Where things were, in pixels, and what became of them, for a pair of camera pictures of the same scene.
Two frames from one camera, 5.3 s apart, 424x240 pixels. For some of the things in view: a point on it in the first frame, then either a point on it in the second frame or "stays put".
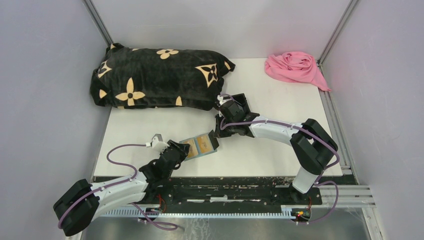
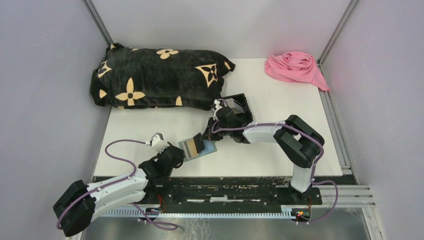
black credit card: (213, 140) to (200, 145)
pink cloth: (295, 66) stays put
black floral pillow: (149, 78) stays put
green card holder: (200, 146) stays put
